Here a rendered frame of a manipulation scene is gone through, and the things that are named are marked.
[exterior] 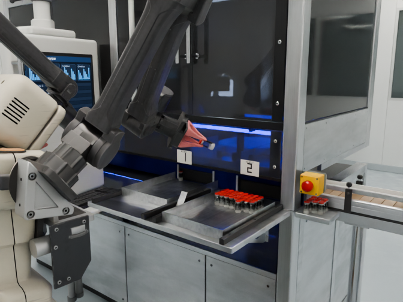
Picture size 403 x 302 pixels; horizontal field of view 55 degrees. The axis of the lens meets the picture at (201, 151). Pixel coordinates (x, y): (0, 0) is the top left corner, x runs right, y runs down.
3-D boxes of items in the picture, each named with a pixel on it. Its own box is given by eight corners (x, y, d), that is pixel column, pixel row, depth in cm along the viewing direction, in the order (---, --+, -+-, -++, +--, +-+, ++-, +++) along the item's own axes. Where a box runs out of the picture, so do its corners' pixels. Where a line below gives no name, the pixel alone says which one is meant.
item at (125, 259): (129, 223, 363) (126, 131, 346) (355, 301, 239) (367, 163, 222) (27, 264, 285) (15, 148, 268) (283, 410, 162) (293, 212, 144)
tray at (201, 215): (218, 197, 162) (219, 189, 161) (274, 210, 146) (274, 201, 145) (162, 221, 135) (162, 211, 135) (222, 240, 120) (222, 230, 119)
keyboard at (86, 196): (102, 189, 197) (101, 185, 197) (123, 193, 191) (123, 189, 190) (35, 214, 163) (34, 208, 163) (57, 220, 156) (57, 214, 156)
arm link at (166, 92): (117, 120, 104) (143, 138, 103) (134, 84, 99) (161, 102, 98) (138, 112, 115) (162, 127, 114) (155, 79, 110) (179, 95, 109)
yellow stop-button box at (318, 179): (306, 188, 147) (307, 169, 145) (325, 192, 143) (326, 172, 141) (298, 193, 141) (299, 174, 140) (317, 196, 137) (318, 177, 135)
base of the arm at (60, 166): (18, 163, 79) (44, 173, 71) (48, 136, 83) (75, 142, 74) (46, 190, 84) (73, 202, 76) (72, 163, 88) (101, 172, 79)
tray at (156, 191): (174, 178, 191) (174, 171, 190) (217, 187, 175) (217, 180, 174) (122, 195, 164) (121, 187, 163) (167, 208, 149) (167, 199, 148)
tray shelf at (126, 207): (167, 180, 194) (167, 177, 193) (298, 210, 152) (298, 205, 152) (87, 205, 157) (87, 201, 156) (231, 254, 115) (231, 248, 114)
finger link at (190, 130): (210, 139, 111) (182, 126, 109) (199, 158, 114) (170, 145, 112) (209, 129, 117) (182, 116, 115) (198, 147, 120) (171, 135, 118)
